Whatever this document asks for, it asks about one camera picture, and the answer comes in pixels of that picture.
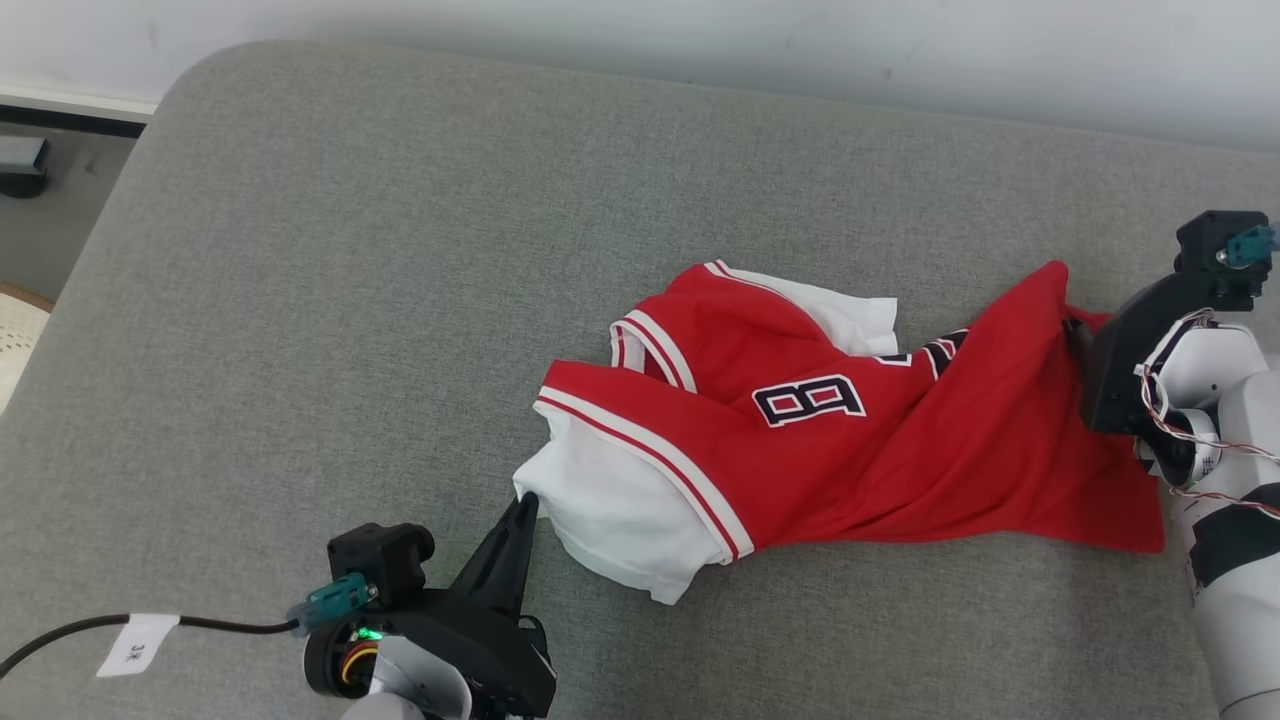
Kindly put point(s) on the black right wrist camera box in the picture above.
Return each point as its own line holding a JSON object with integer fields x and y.
{"x": 1205, "y": 260}

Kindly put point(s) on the white perforated laundry basket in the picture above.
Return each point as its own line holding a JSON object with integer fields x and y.
{"x": 18, "y": 345}

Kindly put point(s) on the grey fabric sofa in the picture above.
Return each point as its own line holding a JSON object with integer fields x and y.
{"x": 350, "y": 300}

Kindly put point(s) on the grey and black floor object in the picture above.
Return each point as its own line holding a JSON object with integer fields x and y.
{"x": 20, "y": 165}

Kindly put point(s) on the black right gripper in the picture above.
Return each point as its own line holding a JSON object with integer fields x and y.
{"x": 1115, "y": 370}

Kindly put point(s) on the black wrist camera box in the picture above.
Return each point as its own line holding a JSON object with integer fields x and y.
{"x": 385, "y": 560}
{"x": 1205, "y": 260}

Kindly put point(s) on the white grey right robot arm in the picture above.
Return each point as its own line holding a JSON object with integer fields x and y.
{"x": 1240, "y": 500}

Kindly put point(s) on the red white basketball jersey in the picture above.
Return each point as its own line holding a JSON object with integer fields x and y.
{"x": 830, "y": 470}

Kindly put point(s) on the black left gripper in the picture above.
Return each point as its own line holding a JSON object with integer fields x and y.
{"x": 490, "y": 660}

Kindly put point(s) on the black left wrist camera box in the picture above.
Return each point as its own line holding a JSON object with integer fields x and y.
{"x": 385, "y": 560}

